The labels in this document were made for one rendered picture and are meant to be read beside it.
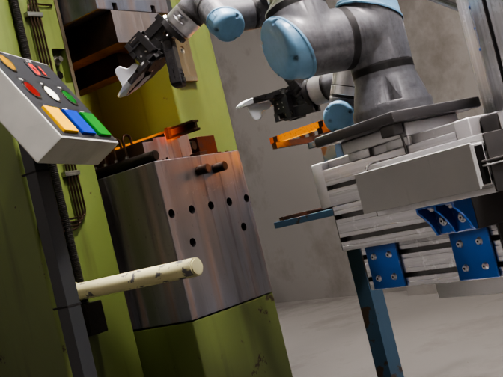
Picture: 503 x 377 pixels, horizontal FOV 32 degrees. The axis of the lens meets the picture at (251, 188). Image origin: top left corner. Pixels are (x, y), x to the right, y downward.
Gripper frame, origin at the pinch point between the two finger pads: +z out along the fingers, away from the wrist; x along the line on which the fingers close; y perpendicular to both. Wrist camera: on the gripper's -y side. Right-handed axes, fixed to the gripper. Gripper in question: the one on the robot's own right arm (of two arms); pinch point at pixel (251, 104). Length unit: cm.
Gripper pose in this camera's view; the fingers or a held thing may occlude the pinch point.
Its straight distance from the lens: 241.5
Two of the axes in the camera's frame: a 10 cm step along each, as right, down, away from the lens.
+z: -7.7, 2.1, 6.0
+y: 2.4, 9.7, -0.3
